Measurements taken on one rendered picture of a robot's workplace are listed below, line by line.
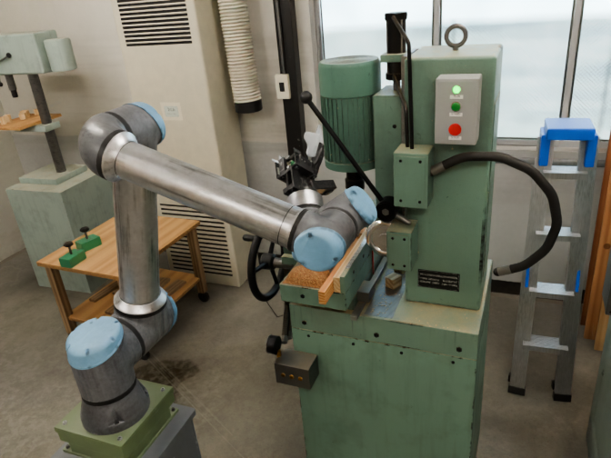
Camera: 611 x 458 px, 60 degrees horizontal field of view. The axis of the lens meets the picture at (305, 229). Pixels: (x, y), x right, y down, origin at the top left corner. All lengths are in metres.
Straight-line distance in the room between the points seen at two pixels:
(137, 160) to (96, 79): 2.65
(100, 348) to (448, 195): 1.00
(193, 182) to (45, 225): 2.62
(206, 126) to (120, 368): 1.76
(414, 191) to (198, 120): 1.83
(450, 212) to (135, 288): 0.89
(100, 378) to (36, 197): 2.20
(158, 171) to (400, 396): 1.04
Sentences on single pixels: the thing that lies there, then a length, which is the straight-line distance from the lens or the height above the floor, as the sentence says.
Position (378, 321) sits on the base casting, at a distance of 1.59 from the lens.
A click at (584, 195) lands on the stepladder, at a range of 2.25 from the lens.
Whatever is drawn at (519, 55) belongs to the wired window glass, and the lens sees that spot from 2.84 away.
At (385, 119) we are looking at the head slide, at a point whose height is 1.35.
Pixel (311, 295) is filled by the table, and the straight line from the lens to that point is 1.57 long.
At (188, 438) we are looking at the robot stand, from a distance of 1.79.
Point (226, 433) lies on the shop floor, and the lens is 2.44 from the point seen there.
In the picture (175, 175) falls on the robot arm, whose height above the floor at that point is 1.38.
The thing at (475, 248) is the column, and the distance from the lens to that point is 1.53.
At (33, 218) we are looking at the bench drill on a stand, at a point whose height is 0.51.
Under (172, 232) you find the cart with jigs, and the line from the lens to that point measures 2.99.
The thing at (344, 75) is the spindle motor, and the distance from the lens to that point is 1.48.
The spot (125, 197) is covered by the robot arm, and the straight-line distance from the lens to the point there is 1.39.
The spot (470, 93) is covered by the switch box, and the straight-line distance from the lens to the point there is 1.33.
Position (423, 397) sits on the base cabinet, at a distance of 1.73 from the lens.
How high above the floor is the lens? 1.72
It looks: 25 degrees down
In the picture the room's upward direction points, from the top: 5 degrees counter-clockwise
